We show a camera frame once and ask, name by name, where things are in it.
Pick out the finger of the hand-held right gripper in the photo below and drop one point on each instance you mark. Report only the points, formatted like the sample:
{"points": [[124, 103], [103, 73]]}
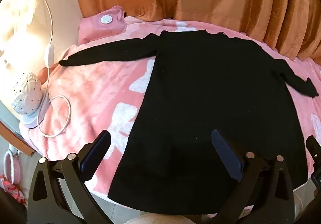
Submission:
{"points": [[314, 148]]}

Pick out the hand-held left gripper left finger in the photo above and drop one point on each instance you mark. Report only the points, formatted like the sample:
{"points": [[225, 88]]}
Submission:
{"points": [[95, 151]]}

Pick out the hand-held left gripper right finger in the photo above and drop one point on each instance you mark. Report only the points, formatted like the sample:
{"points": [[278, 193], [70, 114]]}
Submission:
{"points": [[225, 151]]}

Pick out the black long-sleeved sweater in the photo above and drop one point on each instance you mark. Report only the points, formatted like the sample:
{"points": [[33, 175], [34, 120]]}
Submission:
{"points": [[200, 93]]}

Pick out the pink blanket with white print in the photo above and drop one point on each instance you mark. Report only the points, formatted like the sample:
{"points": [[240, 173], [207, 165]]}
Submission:
{"points": [[100, 93]]}

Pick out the brown wooden bedside table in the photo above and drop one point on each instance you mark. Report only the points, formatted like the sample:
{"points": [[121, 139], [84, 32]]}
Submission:
{"points": [[17, 140]]}

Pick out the white dotted dome night lamp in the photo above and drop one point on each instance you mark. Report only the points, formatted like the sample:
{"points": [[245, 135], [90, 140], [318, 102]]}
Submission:
{"points": [[26, 91]]}

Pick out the red patterned packet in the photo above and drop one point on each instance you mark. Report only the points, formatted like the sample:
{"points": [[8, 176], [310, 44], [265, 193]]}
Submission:
{"points": [[11, 187]]}

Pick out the pink hot water bag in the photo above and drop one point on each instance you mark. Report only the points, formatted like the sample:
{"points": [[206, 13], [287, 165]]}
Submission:
{"points": [[92, 28]]}

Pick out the white feather lamp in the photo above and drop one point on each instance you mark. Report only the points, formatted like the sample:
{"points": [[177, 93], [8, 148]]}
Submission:
{"points": [[20, 1]]}

